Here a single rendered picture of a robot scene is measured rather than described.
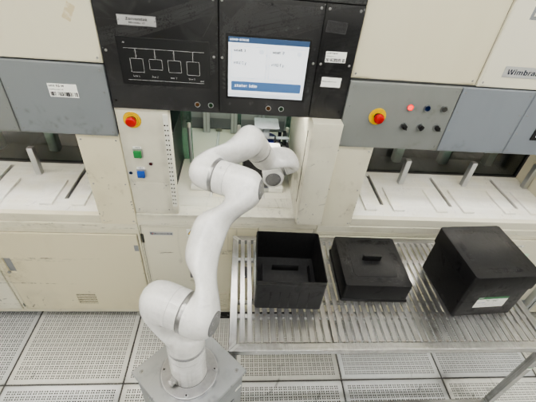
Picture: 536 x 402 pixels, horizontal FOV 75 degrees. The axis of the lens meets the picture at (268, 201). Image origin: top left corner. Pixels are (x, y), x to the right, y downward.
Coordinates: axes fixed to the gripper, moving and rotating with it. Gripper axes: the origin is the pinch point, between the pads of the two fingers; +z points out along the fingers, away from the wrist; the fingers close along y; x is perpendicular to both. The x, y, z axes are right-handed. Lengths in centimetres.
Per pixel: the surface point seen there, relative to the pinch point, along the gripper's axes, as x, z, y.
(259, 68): 38.5, -17.0, -7.2
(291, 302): -39, -61, 8
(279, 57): 42.7, -17.2, -0.4
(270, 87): 31.8, -17.1, -2.6
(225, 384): -44, -91, -17
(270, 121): 2.7, 14.5, 2.1
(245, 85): 31.8, -17.0, -12.1
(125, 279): -81, -16, -74
